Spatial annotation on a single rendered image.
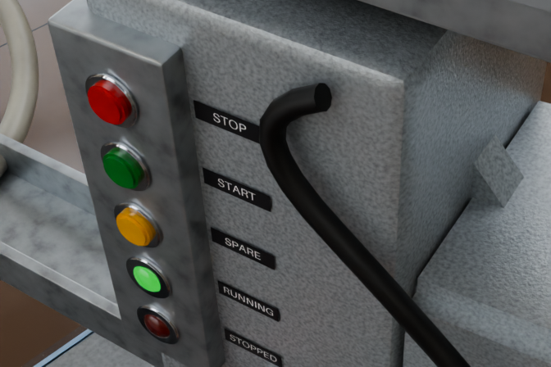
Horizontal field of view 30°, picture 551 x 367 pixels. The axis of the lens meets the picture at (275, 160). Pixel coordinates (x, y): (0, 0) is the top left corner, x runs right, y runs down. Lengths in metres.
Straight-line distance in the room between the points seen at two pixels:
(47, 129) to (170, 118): 2.33
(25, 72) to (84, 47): 0.62
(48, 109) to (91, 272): 1.95
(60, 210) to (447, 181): 0.58
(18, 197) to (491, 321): 0.63
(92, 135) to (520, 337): 0.27
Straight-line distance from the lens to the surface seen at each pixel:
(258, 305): 0.66
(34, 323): 2.43
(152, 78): 0.54
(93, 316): 0.95
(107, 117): 0.57
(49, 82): 3.04
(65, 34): 0.57
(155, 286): 0.67
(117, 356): 1.27
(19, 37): 1.21
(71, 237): 1.05
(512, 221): 0.62
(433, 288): 0.59
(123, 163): 0.59
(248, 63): 0.51
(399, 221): 0.53
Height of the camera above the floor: 1.87
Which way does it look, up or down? 44 degrees down
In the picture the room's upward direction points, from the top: 4 degrees counter-clockwise
